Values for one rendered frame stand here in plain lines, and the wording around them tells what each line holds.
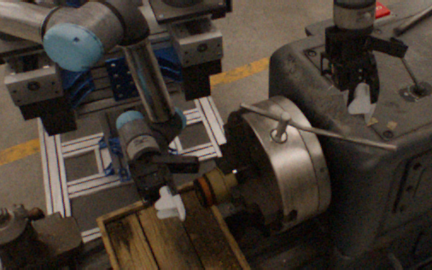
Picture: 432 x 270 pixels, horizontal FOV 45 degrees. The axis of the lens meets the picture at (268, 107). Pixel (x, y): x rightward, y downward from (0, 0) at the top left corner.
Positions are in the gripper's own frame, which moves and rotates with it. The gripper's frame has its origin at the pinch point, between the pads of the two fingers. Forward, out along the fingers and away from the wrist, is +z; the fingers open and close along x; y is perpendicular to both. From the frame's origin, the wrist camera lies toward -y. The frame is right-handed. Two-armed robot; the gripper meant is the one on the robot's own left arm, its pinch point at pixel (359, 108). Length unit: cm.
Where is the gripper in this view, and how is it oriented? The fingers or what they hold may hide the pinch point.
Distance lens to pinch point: 108.7
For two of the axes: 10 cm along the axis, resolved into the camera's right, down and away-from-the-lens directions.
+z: 0.7, 8.1, 5.8
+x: 4.6, 4.9, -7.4
